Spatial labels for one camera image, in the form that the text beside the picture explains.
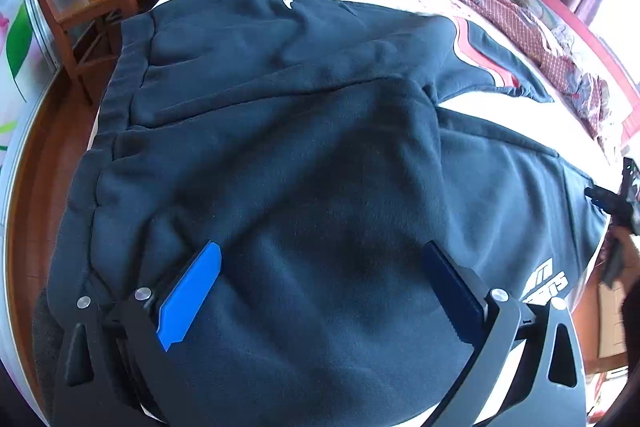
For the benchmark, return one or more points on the dark navy sweatshirt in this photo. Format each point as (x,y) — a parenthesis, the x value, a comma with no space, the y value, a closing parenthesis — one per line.
(300,157)

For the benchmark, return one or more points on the floral wardrobe door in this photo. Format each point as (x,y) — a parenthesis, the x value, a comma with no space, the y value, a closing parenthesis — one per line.
(20,47)

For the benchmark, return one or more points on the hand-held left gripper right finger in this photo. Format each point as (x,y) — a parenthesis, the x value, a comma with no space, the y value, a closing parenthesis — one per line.
(450,297)

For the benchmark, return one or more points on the wooden cabinet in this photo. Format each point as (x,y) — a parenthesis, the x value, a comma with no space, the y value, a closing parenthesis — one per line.
(607,322)

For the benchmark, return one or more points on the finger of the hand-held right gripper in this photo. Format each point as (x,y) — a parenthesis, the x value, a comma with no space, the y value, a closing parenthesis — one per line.
(597,196)

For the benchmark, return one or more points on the window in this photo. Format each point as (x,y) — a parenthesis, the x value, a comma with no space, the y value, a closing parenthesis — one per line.
(617,7)

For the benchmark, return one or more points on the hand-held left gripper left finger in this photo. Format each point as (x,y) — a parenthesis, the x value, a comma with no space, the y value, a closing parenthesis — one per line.
(190,292)

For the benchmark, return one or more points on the pink printed bed guard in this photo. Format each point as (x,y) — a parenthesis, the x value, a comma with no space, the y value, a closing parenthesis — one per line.
(550,2)

